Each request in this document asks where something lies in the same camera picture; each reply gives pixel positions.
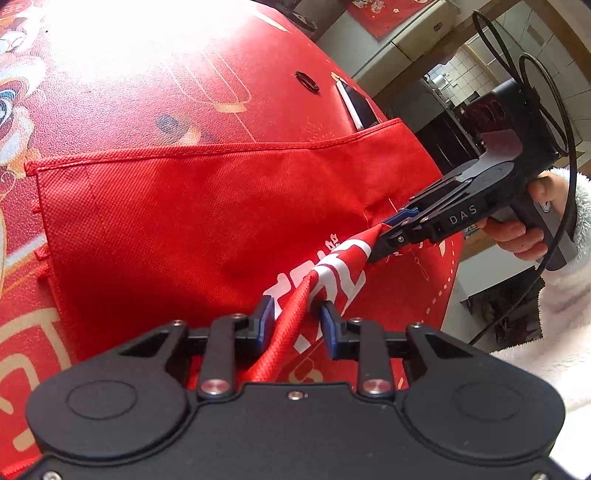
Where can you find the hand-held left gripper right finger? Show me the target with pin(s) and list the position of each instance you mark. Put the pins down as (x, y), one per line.
(328, 327)

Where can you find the white refrigerator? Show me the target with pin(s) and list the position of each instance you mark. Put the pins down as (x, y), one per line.
(406, 50)

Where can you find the person's right hand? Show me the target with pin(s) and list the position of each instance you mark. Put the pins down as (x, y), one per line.
(512, 235)

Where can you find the person's right forearm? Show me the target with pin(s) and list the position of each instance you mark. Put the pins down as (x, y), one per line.
(563, 314)

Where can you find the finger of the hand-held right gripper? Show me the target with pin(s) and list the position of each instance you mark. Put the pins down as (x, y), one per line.
(397, 242)
(401, 217)

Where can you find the black lidded trash bin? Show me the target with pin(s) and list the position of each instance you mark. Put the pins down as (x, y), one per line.
(298, 14)

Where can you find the red shopping bag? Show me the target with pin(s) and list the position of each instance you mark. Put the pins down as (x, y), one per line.
(184, 221)

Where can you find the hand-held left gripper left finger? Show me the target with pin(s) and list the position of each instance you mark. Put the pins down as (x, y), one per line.
(267, 318)

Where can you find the red printed hanging cloth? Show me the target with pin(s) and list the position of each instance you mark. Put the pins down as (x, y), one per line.
(388, 16)

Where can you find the smartphone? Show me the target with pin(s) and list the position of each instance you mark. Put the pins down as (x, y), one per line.
(360, 108)

